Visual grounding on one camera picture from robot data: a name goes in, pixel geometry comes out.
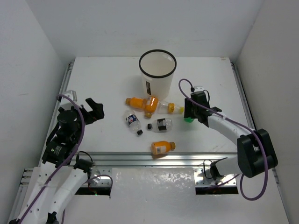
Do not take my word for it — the green capped bottle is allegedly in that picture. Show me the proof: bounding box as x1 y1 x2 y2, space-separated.
184 118 194 123

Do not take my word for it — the clear bottle yellow label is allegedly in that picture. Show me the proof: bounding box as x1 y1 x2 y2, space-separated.
157 100 184 114

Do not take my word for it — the clear bottle black label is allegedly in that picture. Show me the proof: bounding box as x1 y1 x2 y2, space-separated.
147 118 173 133

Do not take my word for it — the clear bottle blue label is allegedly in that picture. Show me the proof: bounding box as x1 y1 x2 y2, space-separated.
124 110 143 136

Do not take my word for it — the orange bottle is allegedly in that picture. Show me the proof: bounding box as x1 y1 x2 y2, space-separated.
125 97 147 110
144 96 159 119

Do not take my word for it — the orange bottle barcode label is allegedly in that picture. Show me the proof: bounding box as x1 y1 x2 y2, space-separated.
151 141 176 155

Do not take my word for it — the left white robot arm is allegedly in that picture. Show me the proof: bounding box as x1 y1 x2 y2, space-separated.
10 95 104 224

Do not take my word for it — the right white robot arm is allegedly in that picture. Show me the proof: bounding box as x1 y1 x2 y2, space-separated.
184 91 278 180

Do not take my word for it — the orange bottle below bin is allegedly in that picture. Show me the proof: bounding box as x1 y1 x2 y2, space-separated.
144 96 159 119

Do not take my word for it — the white bin black rim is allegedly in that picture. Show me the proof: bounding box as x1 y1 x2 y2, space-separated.
138 49 177 100

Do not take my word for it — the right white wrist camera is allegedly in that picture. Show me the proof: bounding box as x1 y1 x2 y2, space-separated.
191 86 206 92

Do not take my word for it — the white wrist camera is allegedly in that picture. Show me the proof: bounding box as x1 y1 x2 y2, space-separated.
191 86 206 92
62 90 77 102

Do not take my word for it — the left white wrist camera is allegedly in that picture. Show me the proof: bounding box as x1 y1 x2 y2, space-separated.
62 90 77 102

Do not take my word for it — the aluminium front rail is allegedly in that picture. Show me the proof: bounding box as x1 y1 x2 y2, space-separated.
21 152 244 191

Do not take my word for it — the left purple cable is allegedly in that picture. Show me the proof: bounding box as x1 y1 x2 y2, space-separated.
14 93 114 224

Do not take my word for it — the purple cable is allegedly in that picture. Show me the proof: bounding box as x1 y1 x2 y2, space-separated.
14 93 114 224
178 78 271 201

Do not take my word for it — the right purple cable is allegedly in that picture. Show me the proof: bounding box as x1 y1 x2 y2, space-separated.
178 78 271 201

